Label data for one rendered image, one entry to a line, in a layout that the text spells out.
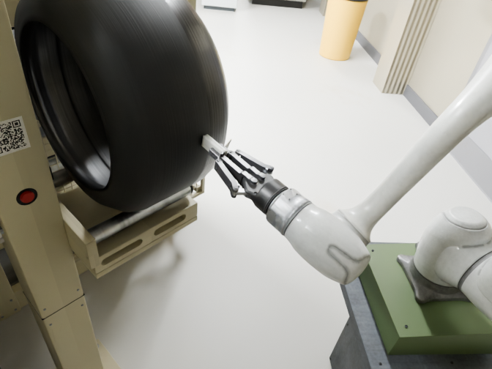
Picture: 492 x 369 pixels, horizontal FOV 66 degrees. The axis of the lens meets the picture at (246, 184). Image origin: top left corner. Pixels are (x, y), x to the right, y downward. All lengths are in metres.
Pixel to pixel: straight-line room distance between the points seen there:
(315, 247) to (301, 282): 1.45
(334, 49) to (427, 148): 4.39
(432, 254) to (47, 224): 1.04
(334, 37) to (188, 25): 4.27
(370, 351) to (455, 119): 0.73
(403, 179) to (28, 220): 0.86
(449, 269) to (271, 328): 1.02
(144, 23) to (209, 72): 0.17
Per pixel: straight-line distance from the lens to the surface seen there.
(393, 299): 1.27
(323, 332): 2.03
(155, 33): 0.85
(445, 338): 1.28
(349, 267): 0.73
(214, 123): 0.91
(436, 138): 0.81
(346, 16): 5.03
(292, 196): 0.77
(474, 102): 0.81
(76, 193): 1.39
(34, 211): 1.04
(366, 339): 1.28
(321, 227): 0.73
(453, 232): 1.17
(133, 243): 1.17
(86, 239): 1.03
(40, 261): 1.15
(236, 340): 1.92
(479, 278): 1.16
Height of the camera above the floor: 1.68
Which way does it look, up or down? 39 degrees down
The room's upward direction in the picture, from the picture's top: 8 degrees clockwise
